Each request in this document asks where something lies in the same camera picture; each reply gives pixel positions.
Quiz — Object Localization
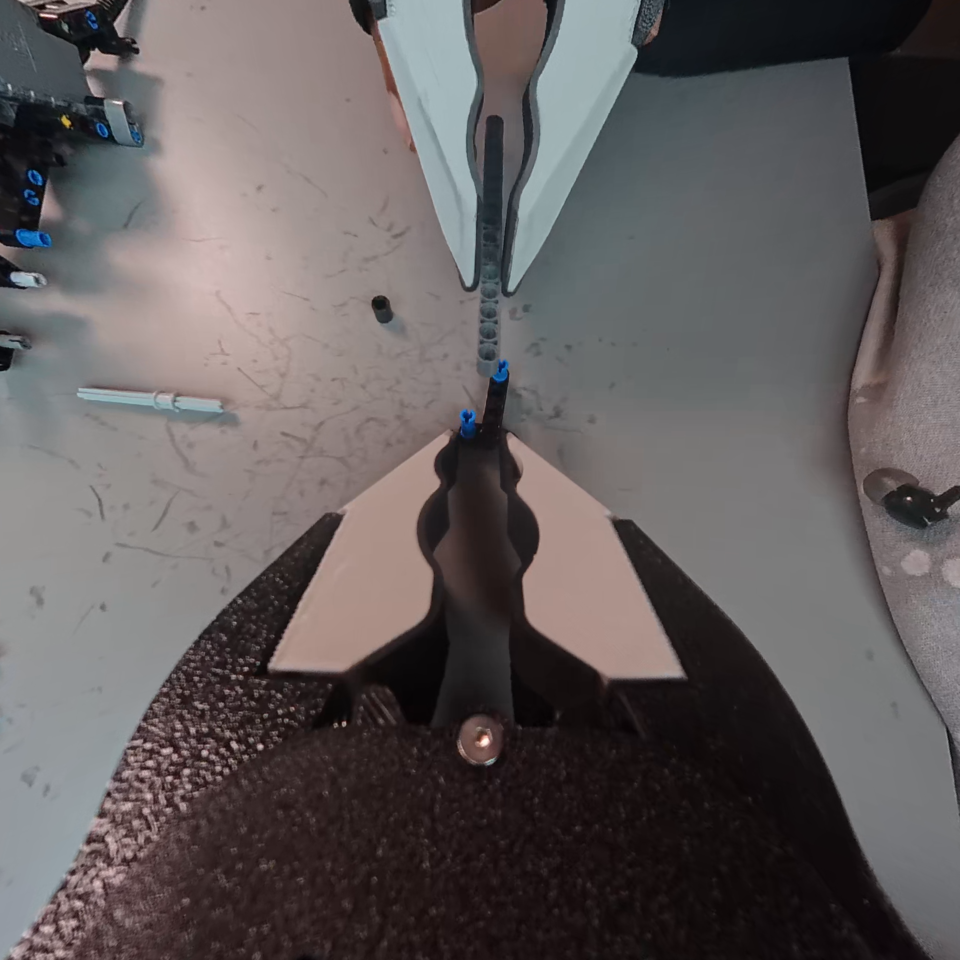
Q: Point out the long dark grey building beam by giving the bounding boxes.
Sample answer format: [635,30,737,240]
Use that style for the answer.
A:
[476,112,519,380]

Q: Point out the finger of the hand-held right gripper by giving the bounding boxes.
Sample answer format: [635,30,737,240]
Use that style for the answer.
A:
[499,0,648,297]
[373,0,483,292]

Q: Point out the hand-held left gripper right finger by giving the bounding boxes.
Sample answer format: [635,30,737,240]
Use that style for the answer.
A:
[499,432,688,685]

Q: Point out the grey desk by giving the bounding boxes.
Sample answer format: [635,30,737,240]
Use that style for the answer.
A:
[0,0,960,960]

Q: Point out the black plastic part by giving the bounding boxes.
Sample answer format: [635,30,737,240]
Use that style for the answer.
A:
[862,468,960,530]

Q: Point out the large black brick model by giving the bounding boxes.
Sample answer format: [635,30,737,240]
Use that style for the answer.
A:
[0,0,147,292]

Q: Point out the black piece with blue pins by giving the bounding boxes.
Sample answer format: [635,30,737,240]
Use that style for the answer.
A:
[459,358,515,451]

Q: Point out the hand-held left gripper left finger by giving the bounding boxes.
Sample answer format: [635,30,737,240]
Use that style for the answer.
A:
[267,429,460,684]

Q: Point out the long light grey axle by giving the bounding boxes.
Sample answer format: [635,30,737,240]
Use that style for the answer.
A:
[76,386,225,415]

